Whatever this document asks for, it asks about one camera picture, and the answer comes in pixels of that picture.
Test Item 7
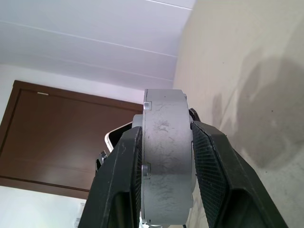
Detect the brown wooden door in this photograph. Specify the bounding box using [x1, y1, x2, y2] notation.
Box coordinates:
[0, 80, 144, 199]

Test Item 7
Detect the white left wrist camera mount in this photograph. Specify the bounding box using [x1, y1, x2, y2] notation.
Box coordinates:
[104, 122, 133, 154]

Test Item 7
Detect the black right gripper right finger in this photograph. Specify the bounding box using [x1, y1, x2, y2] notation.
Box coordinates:
[189, 108, 289, 228]

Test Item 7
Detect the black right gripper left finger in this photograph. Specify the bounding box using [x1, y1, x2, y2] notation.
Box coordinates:
[78, 125, 145, 228]

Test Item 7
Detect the grey tape roll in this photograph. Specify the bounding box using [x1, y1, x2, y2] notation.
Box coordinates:
[132, 88, 153, 226]

